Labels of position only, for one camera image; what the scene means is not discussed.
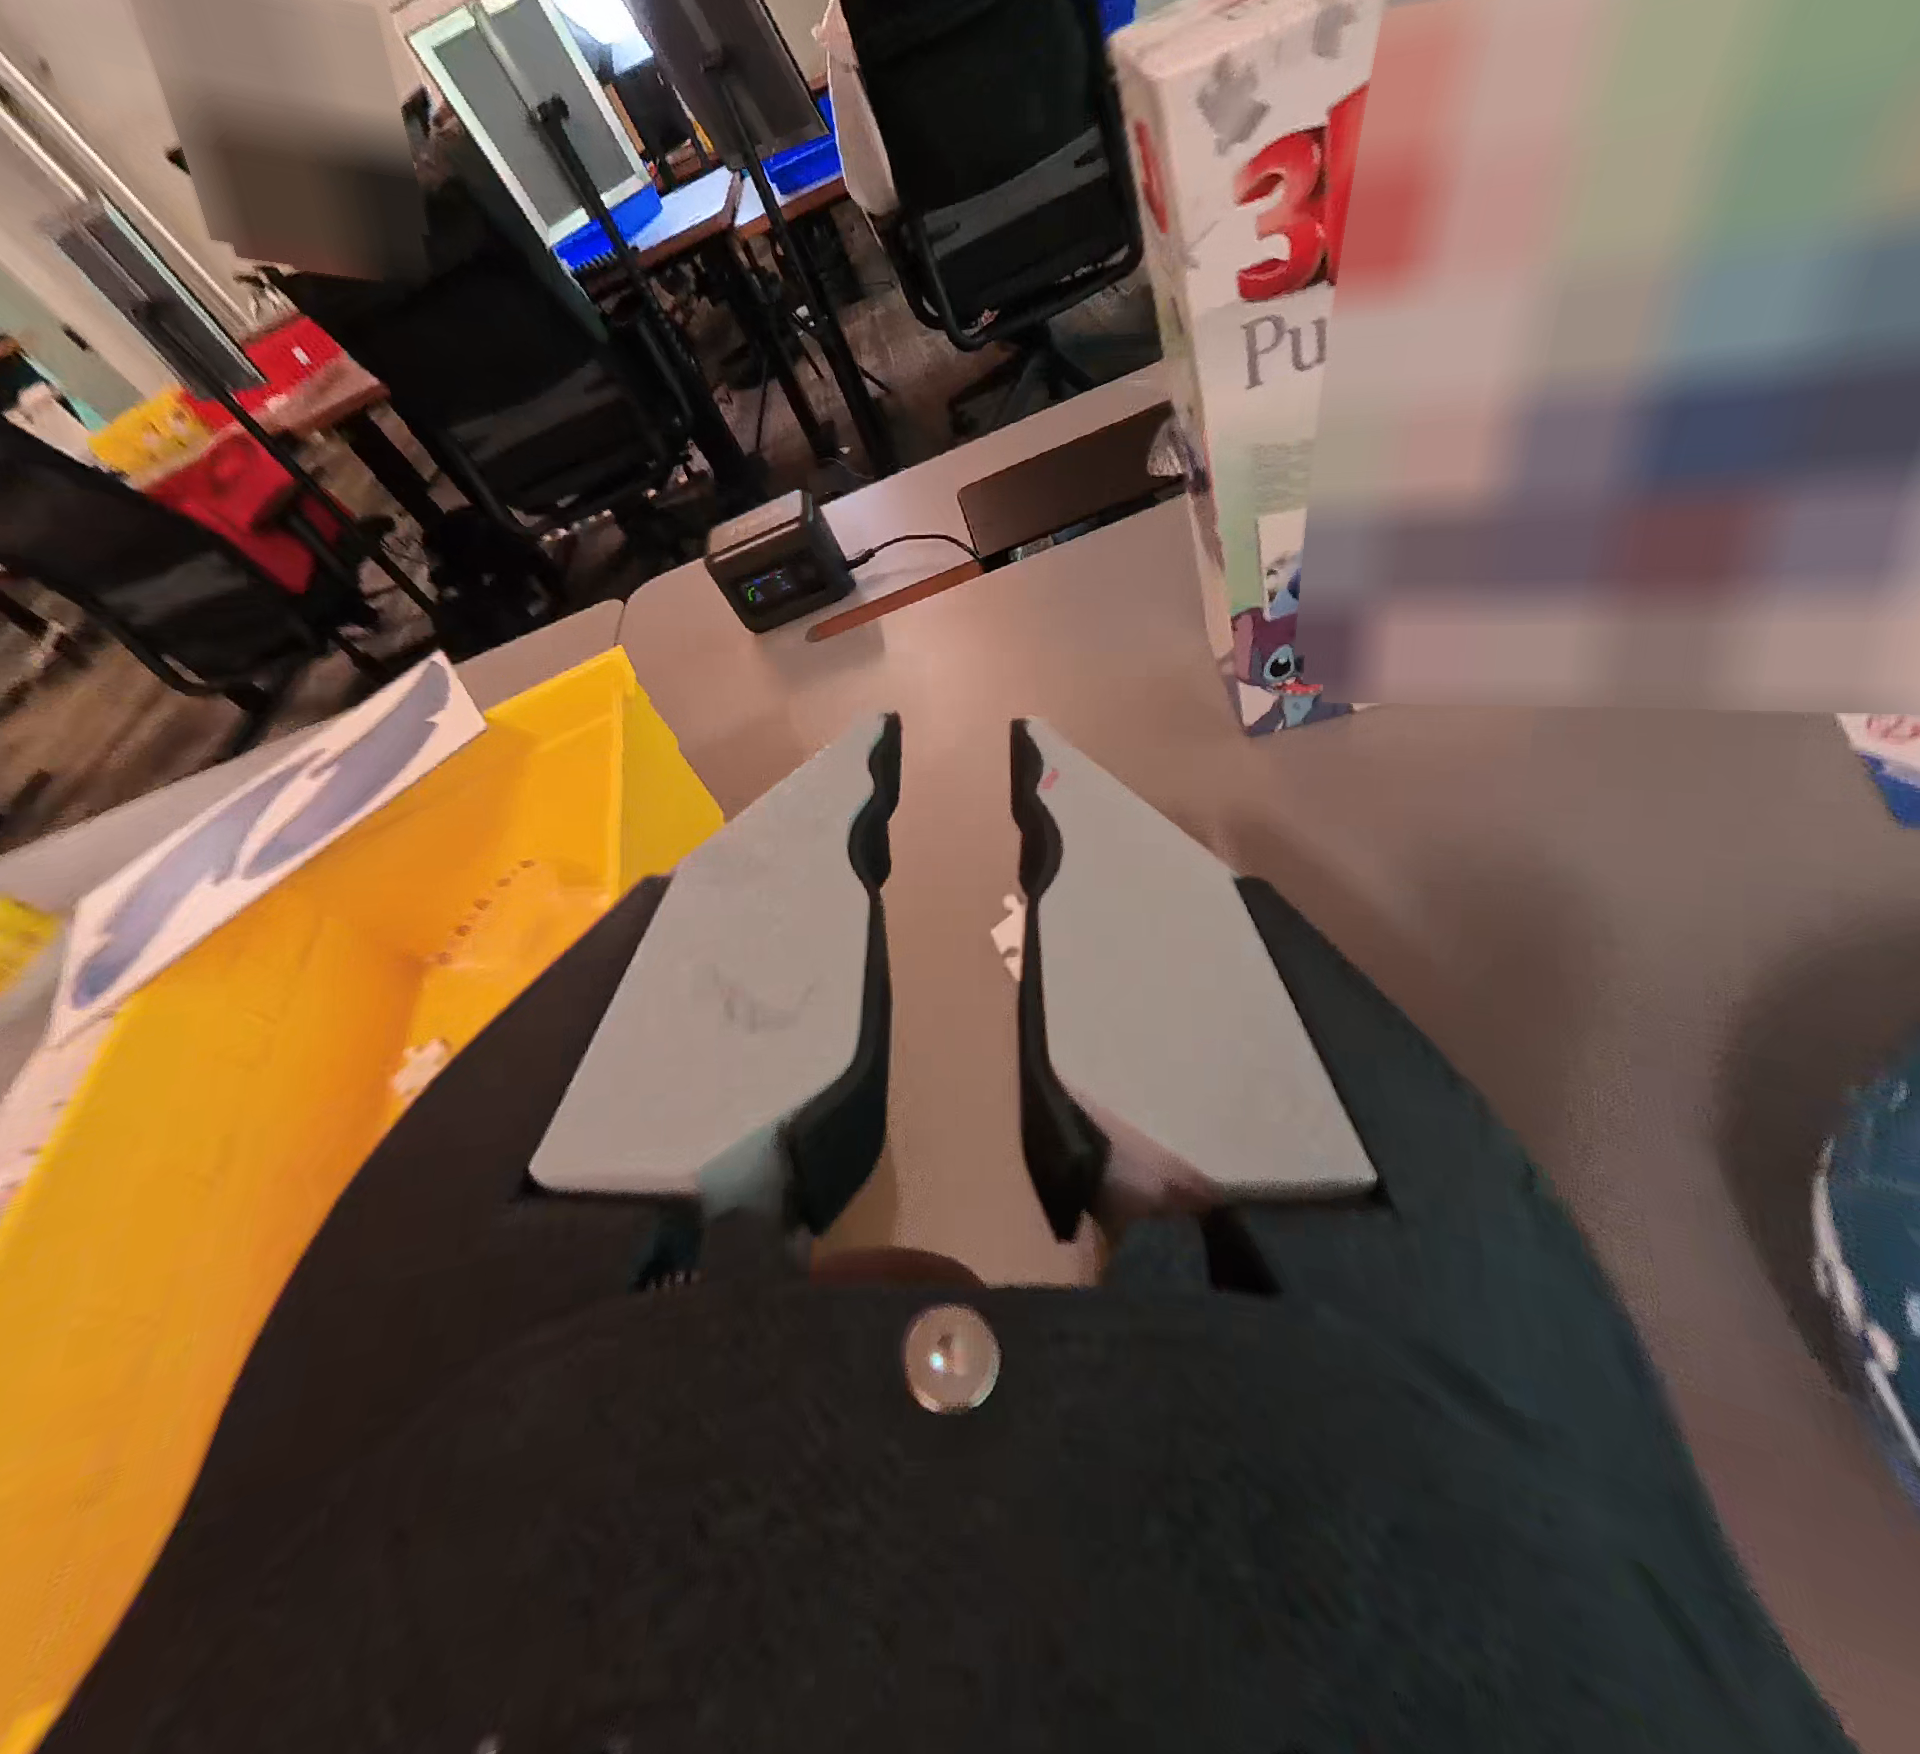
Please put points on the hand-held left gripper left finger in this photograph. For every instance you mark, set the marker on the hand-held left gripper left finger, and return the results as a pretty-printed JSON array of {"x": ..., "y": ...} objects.
[{"x": 721, "y": 1018}]

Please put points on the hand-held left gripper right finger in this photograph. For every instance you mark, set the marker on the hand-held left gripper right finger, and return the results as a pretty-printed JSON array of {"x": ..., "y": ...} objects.
[{"x": 1186, "y": 1018}]

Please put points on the black power station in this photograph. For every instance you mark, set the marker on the black power station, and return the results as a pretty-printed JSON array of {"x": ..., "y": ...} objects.
[{"x": 781, "y": 563}]

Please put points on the yellow plastic bin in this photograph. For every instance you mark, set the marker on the yellow plastic bin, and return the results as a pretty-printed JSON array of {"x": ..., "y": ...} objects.
[{"x": 227, "y": 1154}]

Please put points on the cartoon print puzzle box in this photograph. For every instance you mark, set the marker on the cartoon print puzzle box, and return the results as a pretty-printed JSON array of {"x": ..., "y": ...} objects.
[{"x": 1244, "y": 435}]

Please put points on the light panel on stand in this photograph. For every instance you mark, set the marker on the light panel on stand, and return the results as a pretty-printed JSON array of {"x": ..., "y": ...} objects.
[
  {"x": 524, "y": 103},
  {"x": 712, "y": 43}
]

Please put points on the blue white puzzle ball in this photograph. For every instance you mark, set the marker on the blue white puzzle ball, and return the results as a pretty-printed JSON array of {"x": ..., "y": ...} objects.
[{"x": 1877, "y": 1258}]

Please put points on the black office chair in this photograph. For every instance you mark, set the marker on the black office chair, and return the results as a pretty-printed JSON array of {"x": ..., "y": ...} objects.
[
  {"x": 495, "y": 389},
  {"x": 992, "y": 103}
]

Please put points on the blue plastic bin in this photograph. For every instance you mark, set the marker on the blue plastic bin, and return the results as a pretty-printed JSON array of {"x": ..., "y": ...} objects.
[{"x": 789, "y": 163}]

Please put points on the red plastic bin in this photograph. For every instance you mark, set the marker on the red plastic bin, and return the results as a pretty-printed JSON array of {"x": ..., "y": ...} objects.
[{"x": 242, "y": 495}]

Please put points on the pile of puzzle pieces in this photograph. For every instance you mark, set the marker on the pile of puzzle pieces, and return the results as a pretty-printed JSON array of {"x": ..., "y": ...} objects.
[{"x": 1012, "y": 939}]

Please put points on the black laptop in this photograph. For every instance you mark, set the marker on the black laptop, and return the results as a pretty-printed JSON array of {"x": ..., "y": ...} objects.
[{"x": 1067, "y": 480}]

